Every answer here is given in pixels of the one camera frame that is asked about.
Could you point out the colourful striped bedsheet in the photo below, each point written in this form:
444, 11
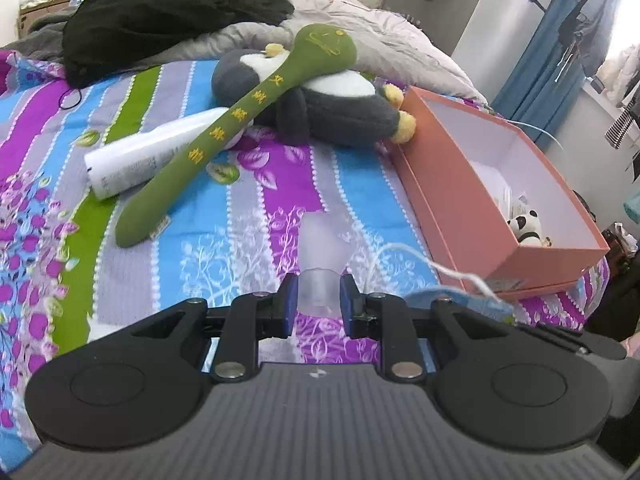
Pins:
250, 240

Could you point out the green plush stick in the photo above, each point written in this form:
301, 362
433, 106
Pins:
200, 160

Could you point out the blue curtain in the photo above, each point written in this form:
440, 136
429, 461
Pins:
540, 75

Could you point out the grey wardrobe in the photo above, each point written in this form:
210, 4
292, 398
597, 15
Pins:
450, 5

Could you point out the hanging white jacket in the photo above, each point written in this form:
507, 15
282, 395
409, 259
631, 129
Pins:
622, 75

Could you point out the hanging grey clothes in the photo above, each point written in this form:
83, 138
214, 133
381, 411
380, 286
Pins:
590, 25

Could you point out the grey duvet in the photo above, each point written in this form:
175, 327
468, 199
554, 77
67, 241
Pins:
390, 45

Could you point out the white spray bottle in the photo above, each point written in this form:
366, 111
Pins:
130, 165

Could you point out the orange cardboard box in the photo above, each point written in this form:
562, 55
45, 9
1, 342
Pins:
450, 210

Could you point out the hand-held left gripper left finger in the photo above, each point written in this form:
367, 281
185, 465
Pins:
290, 305

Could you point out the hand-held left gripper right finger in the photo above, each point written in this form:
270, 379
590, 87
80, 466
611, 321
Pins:
350, 305

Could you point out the dark bag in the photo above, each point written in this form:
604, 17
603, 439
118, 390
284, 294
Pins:
620, 245

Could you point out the small panda plush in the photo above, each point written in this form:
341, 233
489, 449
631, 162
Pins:
525, 225

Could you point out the large black garment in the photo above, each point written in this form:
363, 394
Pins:
165, 15

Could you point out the hanging striped garment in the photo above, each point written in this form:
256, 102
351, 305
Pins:
620, 127

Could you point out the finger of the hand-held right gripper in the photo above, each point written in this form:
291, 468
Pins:
565, 340

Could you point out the clear plastic wrapper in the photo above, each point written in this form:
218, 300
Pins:
320, 245

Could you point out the blue face mask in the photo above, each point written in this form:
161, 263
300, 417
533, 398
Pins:
465, 302

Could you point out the brown cardboard carton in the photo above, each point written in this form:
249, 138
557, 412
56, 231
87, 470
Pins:
40, 17

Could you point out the grey penguin plush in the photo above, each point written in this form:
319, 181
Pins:
340, 110

